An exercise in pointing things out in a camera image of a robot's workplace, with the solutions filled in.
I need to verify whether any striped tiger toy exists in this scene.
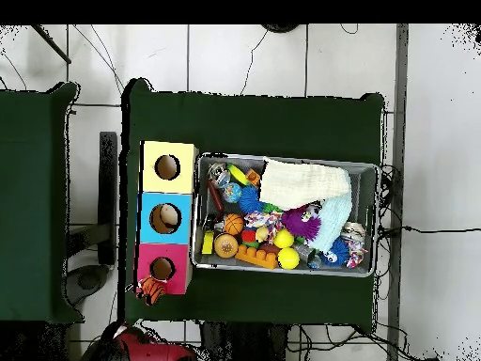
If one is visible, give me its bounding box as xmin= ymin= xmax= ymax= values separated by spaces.
xmin=136 ymin=276 xmax=169 ymax=306

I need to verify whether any tan orange ball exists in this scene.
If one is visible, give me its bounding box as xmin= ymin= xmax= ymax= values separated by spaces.
xmin=213 ymin=232 xmax=241 ymax=259

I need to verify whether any shallow clear mesh bin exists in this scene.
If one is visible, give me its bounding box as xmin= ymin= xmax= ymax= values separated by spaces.
xmin=190 ymin=152 xmax=380 ymax=278

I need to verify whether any purple spiky ball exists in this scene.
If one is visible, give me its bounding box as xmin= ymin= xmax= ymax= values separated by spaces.
xmin=282 ymin=206 xmax=323 ymax=242

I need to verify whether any black round base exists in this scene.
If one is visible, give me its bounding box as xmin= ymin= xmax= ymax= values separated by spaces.
xmin=260 ymin=24 xmax=302 ymax=35

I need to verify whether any yellow smiley ball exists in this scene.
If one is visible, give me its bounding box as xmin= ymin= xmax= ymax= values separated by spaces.
xmin=273 ymin=228 xmax=295 ymax=250

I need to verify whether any wooden box with three holes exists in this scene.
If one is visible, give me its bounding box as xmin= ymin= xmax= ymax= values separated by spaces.
xmin=134 ymin=140 xmax=200 ymax=296

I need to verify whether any light blue knitted cloth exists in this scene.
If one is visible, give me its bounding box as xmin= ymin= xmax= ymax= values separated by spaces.
xmin=309 ymin=191 xmax=353 ymax=253

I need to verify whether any orange building block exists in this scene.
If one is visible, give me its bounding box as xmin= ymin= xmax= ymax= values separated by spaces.
xmin=235 ymin=245 xmax=279 ymax=270

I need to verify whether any blue patterned ball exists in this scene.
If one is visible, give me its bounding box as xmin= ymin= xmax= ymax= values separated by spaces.
xmin=223 ymin=183 xmax=242 ymax=204

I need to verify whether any side table with green cloth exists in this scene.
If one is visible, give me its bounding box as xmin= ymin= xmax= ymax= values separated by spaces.
xmin=0 ymin=82 xmax=83 ymax=324

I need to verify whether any orange basketball toy ball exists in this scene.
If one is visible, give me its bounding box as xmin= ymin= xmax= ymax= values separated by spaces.
xmin=224 ymin=213 xmax=245 ymax=237

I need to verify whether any plain yellow ball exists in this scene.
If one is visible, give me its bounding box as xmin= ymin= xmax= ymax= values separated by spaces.
xmin=277 ymin=246 xmax=302 ymax=271

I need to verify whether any cream waffle cloth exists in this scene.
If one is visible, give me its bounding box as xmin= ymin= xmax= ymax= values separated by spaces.
xmin=258 ymin=157 xmax=353 ymax=212

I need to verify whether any dark green table cloth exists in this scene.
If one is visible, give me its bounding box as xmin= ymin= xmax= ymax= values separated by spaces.
xmin=119 ymin=78 xmax=388 ymax=328

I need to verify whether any large blue spiky ball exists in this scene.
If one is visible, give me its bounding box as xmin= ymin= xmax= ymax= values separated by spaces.
xmin=239 ymin=185 xmax=264 ymax=215

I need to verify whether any black panel on stand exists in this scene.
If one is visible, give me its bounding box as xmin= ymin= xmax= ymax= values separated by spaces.
xmin=66 ymin=131 xmax=120 ymax=298

